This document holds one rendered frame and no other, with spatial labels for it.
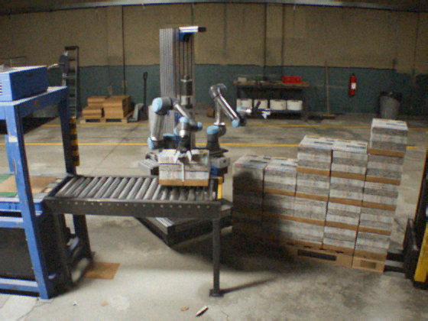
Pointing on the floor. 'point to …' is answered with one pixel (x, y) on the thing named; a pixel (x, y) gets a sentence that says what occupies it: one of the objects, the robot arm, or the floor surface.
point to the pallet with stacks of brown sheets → (108, 109)
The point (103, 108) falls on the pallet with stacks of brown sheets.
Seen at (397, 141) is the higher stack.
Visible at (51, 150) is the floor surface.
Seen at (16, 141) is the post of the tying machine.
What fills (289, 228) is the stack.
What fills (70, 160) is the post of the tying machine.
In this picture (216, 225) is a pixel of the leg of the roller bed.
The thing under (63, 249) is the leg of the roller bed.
